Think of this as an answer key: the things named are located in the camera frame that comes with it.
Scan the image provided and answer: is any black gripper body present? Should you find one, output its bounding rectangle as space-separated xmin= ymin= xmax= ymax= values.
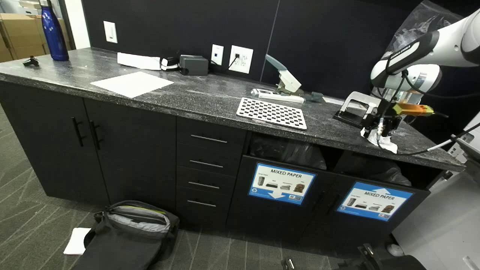
xmin=361 ymin=114 xmax=400 ymax=138

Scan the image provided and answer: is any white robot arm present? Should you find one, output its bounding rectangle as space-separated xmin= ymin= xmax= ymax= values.
xmin=370 ymin=10 xmax=480 ymax=93

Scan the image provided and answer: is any dark counter cabinet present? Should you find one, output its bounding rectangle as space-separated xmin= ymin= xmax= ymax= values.
xmin=0 ymin=49 xmax=460 ymax=249

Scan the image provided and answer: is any small black object on counter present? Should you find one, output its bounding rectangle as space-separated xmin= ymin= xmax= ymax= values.
xmin=22 ymin=55 xmax=40 ymax=67

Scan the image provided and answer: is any right mixed paper sign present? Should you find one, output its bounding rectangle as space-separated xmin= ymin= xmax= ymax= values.
xmin=337 ymin=181 xmax=412 ymax=222

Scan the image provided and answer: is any mixed paper sign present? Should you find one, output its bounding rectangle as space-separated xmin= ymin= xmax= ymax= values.
xmin=337 ymin=181 xmax=412 ymax=222
xmin=248 ymin=162 xmax=316 ymax=205

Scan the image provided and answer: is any left mixed paper sign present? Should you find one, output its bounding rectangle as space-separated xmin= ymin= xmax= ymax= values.
xmin=248 ymin=162 xmax=316 ymax=205

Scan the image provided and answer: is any black power adapter box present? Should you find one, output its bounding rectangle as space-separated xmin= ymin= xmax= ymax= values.
xmin=179 ymin=54 xmax=208 ymax=75

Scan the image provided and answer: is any flat white paper sheet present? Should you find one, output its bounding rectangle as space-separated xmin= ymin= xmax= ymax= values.
xmin=92 ymin=72 xmax=170 ymax=97

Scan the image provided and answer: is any black grey backpack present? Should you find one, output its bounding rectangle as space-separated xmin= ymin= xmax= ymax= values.
xmin=71 ymin=199 xmax=179 ymax=270

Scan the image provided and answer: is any white paper on floor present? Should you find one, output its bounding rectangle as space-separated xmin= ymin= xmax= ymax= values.
xmin=62 ymin=228 xmax=89 ymax=255

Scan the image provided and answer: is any blue water bottle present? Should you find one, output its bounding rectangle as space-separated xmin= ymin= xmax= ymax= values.
xmin=40 ymin=0 xmax=68 ymax=61

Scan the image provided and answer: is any white wall outlet plate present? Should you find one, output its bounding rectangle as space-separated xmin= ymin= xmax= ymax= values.
xmin=227 ymin=45 xmax=253 ymax=73

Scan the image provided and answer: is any small white wall plate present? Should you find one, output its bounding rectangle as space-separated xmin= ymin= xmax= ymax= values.
xmin=209 ymin=43 xmax=223 ymax=66

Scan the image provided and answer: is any white light switch plate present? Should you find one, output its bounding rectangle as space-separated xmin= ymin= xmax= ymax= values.
xmin=103 ymin=21 xmax=118 ymax=43

